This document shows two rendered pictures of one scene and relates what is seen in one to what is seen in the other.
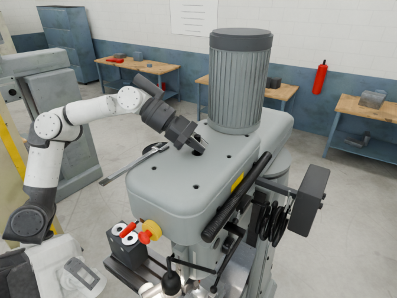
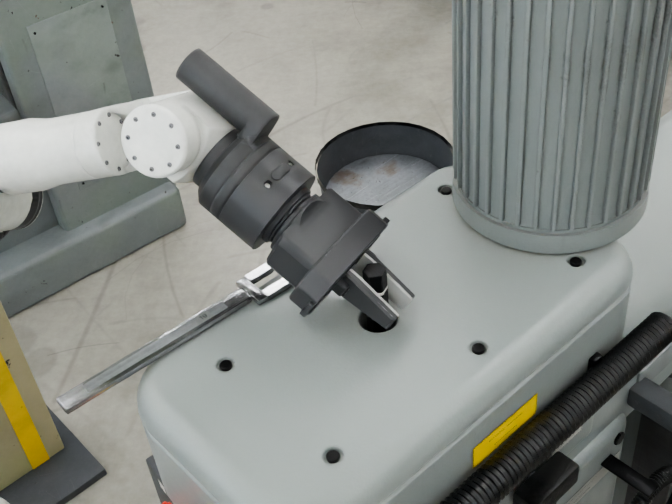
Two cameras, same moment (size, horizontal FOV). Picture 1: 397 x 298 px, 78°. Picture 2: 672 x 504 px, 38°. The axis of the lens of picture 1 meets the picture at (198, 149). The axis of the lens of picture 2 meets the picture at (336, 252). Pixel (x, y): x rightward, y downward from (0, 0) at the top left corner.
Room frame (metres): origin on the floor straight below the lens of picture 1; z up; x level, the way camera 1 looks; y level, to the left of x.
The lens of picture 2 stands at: (0.02, -0.17, 2.53)
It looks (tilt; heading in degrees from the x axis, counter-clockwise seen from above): 41 degrees down; 19
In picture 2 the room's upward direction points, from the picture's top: 6 degrees counter-clockwise
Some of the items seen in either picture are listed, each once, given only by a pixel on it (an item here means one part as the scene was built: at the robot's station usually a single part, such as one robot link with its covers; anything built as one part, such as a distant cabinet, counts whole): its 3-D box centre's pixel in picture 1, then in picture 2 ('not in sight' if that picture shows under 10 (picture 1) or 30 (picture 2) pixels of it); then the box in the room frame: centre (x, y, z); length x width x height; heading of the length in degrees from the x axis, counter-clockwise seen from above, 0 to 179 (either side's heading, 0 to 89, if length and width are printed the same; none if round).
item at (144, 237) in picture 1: (145, 236); not in sight; (0.42, 0.14, 1.76); 0.04 x 0.03 x 0.04; 57
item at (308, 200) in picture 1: (309, 200); not in sight; (0.70, -0.44, 1.62); 0.20 x 0.09 x 0.21; 147
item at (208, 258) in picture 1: (198, 237); not in sight; (0.64, 0.00, 1.47); 0.21 x 0.19 x 0.32; 57
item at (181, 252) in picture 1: (181, 263); not in sight; (0.54, 0.06, 1.45); 0.04 x 0.04 x 0.21; 57
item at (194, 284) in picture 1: (180, 282); not in sight; (0.59, 0.08, 1.24); 0.13 x 0.12 x 0.10; 33
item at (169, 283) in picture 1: (171, 281); not in sight; (0.48, 0.10, 1.45); 0.07 x 0.07 x 0.06
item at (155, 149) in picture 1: (136, 162); (177, 335); (0.58, 0.18, 1.89); 0.24 x 0.04 x 0.01; 144
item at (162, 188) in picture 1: (199, 170); (393, 366); (0.65, -0.01, 1.81); 0.47 x 0.26 x 0.16; 147
